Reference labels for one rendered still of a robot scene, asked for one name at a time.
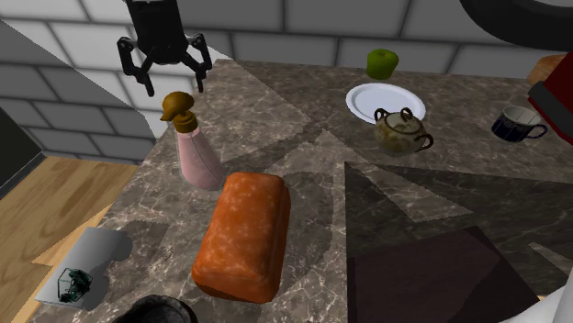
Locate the dark blue cup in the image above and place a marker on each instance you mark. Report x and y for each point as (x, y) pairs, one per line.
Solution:
(510, 129)

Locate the clear glass cube dark figure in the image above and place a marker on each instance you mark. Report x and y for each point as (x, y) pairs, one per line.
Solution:
(74, 286)

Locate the red box with black band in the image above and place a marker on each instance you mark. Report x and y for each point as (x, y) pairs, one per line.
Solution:
(562, 74)

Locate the white plate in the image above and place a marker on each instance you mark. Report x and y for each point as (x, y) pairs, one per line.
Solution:
(371, 100)

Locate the black bowl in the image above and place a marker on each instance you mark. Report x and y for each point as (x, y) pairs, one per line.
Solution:
(154, 311)

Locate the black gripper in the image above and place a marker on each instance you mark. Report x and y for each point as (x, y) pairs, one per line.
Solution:
(159, 31)

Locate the orange bread loaf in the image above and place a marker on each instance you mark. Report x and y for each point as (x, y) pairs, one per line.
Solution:
(246, 237)

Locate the green apple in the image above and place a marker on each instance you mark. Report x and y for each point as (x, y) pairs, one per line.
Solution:
(381, 65)

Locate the pink spray bottle brown top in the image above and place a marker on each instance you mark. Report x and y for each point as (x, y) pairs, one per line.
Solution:
(197, 156)

